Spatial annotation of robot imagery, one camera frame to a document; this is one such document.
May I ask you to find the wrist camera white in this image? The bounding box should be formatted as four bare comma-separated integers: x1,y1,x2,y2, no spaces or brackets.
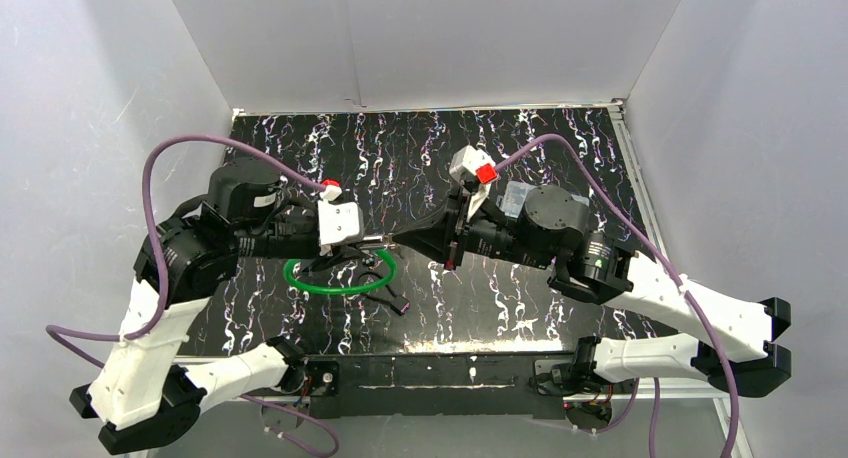
317,180,364,253
449,145,498,219

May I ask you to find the green cable lock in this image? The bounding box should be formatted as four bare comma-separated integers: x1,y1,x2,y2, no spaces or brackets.
283,249,397,296

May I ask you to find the clear plastic parts box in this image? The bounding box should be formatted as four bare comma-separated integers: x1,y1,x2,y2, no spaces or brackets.
499,181,590,220

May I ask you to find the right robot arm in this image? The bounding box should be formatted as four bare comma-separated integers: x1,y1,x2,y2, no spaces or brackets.
392,185,792,398

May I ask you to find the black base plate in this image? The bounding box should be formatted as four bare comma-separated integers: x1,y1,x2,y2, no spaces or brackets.
241,352,617,422

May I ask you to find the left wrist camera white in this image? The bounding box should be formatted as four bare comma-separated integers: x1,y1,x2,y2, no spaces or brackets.
317,180,364,253

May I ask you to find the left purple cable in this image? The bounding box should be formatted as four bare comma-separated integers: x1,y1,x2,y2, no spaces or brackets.
44,134,340,458

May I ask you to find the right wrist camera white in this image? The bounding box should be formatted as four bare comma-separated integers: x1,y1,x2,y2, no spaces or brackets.
449,145,498,219

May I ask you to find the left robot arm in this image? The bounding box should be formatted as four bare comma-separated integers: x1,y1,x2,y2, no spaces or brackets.
70,158,366,456

